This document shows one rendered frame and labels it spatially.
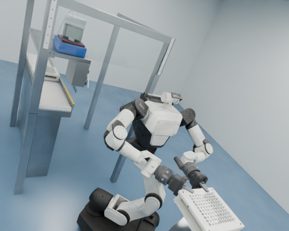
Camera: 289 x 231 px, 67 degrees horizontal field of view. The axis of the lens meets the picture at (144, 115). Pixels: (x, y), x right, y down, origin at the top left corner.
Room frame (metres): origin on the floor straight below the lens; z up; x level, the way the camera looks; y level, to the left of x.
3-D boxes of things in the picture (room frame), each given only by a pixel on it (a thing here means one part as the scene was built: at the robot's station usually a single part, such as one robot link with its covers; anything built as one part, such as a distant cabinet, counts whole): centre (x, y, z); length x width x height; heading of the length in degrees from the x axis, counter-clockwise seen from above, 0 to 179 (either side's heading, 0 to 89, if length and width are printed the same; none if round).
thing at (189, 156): (1.24, -0.37, 1.08); 0.13 x 0.07 x 0.09; 143
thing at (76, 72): (1.72, 0.66, 1.19); 0.22 x 0.11 x 0.20; 40
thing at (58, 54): (1.79, 0.89, 1.30); 0.62 x 0.38 x 0.04; 40
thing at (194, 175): (1.09, -0.41, 1.07); 0.12 x 0.10 x 0.13; 26
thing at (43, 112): (2.09, 1.12, 0.83); 1.30 x 0.29 x 0.10; 40
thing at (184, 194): (0.88, -0.47, 1.07); 0.25 x 0.24 x 0.02; 124
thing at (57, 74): (2.07, 1.11, 0.95); 0.25 x 0.24 x 0.02; 130
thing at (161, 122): (1.45, -0.08, 1.15); 0.34 x 0.30 x 0.36; 124
